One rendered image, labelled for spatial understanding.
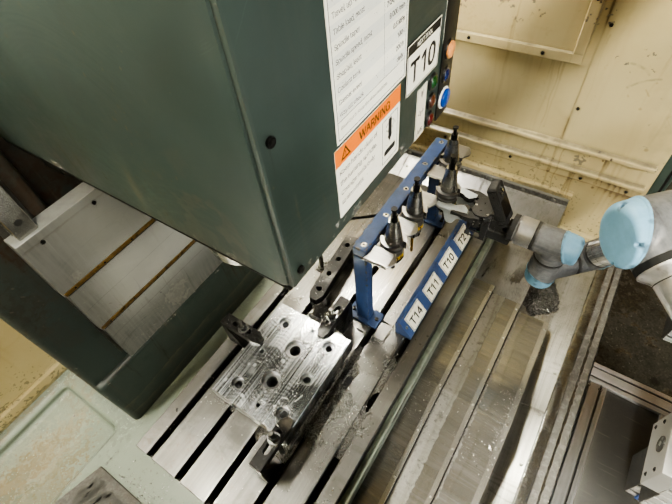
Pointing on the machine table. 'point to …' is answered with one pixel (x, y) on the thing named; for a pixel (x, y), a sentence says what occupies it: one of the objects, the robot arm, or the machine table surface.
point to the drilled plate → (278, 341)
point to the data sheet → (364, 56)
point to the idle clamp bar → (332, 272)
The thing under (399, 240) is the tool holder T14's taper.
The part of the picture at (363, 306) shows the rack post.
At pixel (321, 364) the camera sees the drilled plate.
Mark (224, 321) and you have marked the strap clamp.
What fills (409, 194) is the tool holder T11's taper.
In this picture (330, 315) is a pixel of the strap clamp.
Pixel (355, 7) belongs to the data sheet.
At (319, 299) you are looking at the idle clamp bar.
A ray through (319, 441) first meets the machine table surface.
